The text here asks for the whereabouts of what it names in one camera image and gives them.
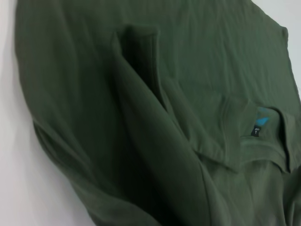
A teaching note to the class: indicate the dark green FREE t-shirt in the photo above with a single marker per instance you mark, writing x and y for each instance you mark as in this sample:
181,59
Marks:
152,117

